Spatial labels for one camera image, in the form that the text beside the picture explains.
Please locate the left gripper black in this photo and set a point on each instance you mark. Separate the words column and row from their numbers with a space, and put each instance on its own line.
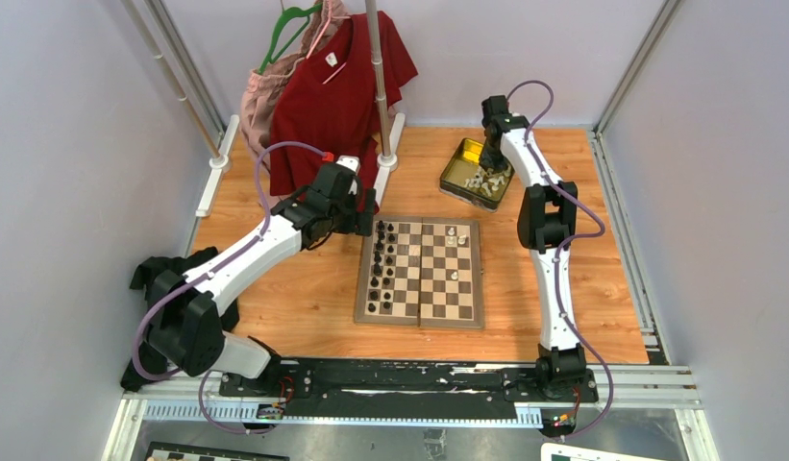
column 358, row 222

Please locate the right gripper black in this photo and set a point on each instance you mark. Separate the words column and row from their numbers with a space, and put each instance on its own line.
column 488, row 161

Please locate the yellow metal tin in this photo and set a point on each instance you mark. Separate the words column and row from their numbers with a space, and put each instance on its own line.
column 464, row 178

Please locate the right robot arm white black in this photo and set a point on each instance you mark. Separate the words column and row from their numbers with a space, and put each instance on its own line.
column 545, row 227

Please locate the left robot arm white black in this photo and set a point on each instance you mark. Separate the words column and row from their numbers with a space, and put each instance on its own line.
column 277, row 238

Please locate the pile of white chess pieces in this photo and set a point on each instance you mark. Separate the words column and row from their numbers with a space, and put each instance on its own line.
column 488, row 183

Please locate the wooden chess board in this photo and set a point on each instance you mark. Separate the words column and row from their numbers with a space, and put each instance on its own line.
column 424, row 294

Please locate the black chess pieces row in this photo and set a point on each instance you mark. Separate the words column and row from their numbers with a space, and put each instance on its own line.
column 380, row 285

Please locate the white rack base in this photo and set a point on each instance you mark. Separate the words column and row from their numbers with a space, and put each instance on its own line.
column 387, row 159

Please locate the red t-shirt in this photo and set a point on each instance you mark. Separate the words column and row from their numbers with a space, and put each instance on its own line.
column 329, row 103

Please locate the pink garment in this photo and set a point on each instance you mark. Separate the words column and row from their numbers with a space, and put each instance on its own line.
column 263, row 92

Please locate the green clothes hanger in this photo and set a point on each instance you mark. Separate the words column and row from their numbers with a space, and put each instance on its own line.
column 277, row 48

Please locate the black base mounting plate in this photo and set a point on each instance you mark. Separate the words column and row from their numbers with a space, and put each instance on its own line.
column 411, row 390

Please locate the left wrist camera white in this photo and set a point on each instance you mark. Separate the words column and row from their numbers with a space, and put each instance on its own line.
column 349, row 162

